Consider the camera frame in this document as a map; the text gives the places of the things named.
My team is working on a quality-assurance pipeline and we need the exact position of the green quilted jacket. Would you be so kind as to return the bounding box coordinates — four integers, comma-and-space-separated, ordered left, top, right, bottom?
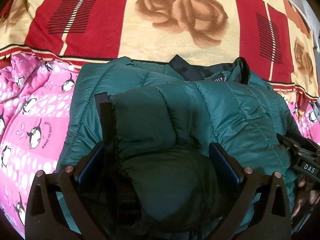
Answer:
56, 54, 307, 240

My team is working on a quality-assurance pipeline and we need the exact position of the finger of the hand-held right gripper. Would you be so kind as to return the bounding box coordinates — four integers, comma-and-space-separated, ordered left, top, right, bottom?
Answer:
276, 132, 320, 159

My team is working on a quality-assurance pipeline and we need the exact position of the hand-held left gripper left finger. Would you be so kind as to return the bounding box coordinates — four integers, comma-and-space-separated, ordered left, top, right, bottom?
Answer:
25, 141, 105, 240

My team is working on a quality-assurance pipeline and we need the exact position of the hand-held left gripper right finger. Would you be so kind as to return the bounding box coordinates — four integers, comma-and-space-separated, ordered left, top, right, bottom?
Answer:
209, 144, 292, 240

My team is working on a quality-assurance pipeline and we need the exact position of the pink penguin print bedsheet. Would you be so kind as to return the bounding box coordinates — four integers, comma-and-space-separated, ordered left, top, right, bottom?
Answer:
0, 52, 319, 230

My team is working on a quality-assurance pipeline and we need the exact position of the person's right hand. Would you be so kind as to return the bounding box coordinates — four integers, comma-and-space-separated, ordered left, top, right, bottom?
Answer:
291, 175, 320, 218

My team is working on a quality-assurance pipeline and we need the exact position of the red rose print blanket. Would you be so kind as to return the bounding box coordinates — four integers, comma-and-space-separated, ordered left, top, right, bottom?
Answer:
0, 0, 320, 100

